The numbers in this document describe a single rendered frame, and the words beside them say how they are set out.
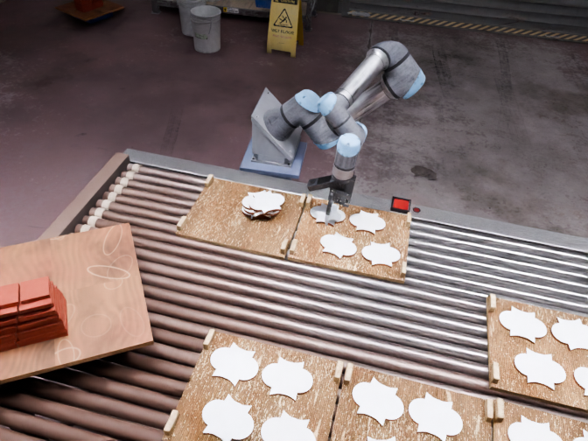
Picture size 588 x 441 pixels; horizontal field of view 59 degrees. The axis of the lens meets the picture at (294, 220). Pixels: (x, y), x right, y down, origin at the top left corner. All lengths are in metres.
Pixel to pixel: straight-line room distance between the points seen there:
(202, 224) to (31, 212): 1.91
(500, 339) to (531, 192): 2.44
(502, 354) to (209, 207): 1.14
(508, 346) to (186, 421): 0.98
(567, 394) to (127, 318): 1.27
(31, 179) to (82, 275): 2.31
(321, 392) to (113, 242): 0.81
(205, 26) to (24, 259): 3.87
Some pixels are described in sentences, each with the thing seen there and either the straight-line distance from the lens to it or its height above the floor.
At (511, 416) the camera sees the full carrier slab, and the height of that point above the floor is 0.94.
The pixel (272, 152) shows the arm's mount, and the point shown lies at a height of 0.93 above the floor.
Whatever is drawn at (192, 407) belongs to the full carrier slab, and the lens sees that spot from 1.50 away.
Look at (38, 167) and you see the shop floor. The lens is 4.07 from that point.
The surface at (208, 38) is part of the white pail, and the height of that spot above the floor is 0.16.
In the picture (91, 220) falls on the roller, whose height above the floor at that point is 0.92.
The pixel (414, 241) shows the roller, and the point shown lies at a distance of 2.00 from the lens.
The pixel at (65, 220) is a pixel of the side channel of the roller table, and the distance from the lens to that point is 2.06.
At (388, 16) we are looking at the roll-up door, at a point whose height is 0.06.
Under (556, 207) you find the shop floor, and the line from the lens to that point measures 4.04.
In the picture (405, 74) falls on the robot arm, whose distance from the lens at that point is 2.10.
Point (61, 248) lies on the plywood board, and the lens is 1.81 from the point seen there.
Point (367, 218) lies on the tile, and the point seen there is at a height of 0.95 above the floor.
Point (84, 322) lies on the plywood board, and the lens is 1.59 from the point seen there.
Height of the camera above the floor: 2.25
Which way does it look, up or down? 42 degrees down
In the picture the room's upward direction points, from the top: 4 degrees clockwise
